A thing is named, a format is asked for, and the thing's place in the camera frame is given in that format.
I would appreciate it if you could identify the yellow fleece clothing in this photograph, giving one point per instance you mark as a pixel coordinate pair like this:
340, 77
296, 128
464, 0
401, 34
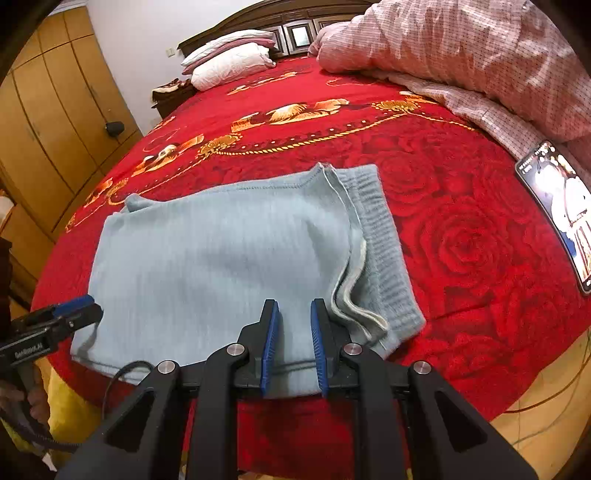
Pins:
69, 401

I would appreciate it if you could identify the person's left hand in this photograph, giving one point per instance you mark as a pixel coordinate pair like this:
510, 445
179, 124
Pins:
37, 401

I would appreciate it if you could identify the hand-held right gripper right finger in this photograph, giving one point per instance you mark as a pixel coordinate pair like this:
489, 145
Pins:
318, 350

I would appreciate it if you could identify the pink checked quilt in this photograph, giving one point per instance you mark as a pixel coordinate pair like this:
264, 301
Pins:
461, 46

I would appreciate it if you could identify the black wardrobe knob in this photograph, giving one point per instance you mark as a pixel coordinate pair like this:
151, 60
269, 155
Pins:
114, 129

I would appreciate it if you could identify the smartphone with lit screen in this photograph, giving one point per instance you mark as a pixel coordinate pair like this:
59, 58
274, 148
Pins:
558, 203

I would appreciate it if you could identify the grey pants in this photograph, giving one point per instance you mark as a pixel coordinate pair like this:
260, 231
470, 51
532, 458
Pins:
207, 277

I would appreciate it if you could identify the stack of white pillows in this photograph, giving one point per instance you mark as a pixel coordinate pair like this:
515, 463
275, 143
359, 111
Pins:
231, 40

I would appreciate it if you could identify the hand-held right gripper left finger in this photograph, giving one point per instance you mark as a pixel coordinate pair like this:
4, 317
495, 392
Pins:
270, 346

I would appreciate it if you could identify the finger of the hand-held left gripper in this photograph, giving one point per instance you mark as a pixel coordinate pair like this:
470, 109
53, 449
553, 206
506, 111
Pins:
78, 314

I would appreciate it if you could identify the dark wooden nightstand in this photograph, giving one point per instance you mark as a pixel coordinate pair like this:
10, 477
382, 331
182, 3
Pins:
168, 104

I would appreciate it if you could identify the white pillow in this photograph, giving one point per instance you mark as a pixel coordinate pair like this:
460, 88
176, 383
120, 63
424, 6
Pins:
231, 67

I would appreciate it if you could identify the dark wooden headboard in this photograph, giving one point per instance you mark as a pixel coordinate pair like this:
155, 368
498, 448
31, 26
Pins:
295, 32

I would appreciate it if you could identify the red printed blanket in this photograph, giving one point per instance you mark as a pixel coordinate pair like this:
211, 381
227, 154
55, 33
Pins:
461, 254

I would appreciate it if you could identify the yellow wooden wardrobe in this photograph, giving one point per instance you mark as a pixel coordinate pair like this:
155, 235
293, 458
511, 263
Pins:
55, 115

